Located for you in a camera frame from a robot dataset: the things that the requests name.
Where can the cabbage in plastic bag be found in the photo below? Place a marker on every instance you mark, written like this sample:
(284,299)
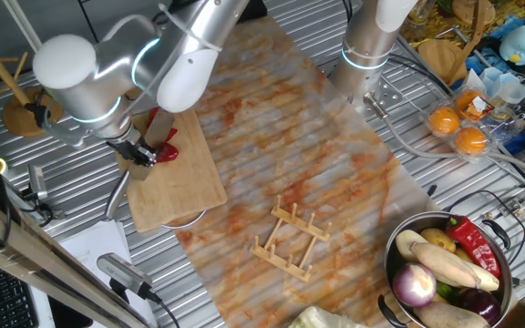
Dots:
(322,319)

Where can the long pale sweet potato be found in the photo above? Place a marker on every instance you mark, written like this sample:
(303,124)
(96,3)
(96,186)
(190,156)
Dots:
(449,266)

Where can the light blue plush toy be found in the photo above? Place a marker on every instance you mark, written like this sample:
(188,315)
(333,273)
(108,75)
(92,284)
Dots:
(520,45)

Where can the purple onion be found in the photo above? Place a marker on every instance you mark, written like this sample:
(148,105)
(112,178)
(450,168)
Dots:
(413,284)

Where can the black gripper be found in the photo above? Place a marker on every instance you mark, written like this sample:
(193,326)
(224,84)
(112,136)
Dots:
(121,148)

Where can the wooden cutting board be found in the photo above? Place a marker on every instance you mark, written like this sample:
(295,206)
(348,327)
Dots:
(189,182)

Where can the aluminium frame beam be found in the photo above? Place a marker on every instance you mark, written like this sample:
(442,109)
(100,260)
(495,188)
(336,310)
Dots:
(39,255)

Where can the small camera on black mount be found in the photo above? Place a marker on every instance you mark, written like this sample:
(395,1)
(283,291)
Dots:
(38,182)

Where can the orange fruit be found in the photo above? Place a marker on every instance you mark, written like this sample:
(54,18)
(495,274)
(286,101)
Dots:
(465,100)
(470,141)
(444,120)

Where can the large red chili pepper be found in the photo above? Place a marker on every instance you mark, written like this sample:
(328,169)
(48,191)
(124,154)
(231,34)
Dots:
(167,152)

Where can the long red bell pepper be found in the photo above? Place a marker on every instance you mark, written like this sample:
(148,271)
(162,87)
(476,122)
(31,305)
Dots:
(474,243)

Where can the clear plastic measuring cup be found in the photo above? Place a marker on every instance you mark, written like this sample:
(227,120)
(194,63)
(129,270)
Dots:
(506,86)

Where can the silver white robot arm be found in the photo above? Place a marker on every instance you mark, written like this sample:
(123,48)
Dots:
(85,105)

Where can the brown sweet potato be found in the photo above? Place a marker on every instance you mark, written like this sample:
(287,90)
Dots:
(449,316)

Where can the steel cleaver knife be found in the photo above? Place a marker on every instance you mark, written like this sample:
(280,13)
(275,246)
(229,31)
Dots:
(157,132)

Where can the wooden mug tree stand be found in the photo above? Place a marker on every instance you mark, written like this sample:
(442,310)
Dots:
(16,120)

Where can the white round vegetable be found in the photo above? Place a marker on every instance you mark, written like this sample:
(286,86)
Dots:
(406,243)

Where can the wooden peg dish rack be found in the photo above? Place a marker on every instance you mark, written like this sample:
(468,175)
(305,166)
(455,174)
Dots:
(300,224)

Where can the dark purple eggplant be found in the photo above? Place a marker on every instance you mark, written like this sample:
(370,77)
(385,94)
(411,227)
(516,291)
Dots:
(481,303)

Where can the orange marbled table mat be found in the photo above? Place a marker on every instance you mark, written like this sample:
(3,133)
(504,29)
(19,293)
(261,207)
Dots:
(290,136)

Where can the yellow potato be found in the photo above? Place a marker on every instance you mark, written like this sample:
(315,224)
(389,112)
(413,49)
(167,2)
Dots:
(440,239)

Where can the white paper stack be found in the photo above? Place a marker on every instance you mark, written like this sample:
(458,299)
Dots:
(94,241)

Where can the small red chili slice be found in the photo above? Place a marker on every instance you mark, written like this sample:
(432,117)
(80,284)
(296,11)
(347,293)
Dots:
(152,116)

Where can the wrist camera on grey bracket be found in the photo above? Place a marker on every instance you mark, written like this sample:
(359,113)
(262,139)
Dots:
(57,132)

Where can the wooden hook stand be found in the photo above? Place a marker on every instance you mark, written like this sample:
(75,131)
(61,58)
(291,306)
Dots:
(440,59)

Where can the clear plastic orange package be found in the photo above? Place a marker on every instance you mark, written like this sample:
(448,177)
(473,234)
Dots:
(499,132)

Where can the green vegetable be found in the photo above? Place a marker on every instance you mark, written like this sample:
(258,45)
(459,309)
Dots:
(447,290)

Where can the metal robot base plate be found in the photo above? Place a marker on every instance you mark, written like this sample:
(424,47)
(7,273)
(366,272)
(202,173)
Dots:
(388,95)

